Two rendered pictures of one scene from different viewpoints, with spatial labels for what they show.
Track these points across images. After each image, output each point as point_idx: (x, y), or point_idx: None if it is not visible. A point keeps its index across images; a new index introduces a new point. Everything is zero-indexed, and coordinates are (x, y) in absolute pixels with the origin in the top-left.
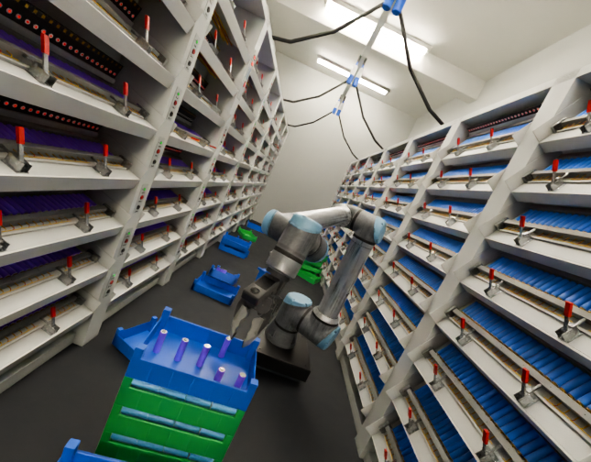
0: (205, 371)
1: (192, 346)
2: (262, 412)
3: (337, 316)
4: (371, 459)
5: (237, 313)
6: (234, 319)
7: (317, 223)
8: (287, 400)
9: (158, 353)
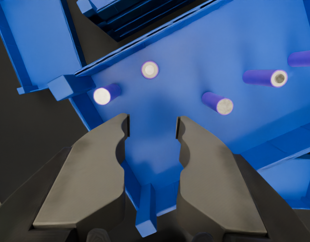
0: (188, 96)
1: (250, 131)
2: (131, 202)
3: None
4: None
5: (238, 175)
6: (224, 147)
7: None
8: (117, 235)
9: (287, 58)
